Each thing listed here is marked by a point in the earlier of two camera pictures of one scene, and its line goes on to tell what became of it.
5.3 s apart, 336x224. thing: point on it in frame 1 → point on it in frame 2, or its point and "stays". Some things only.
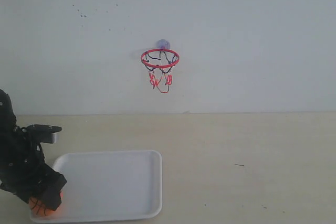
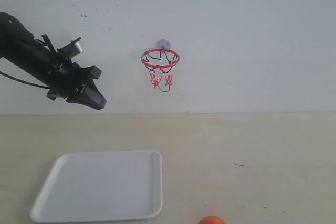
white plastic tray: (109, 185) stays
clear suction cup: (163, 44) stays
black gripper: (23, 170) → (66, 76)
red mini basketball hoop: (159, 62) stays
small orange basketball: (39, 211) → (212, 220)
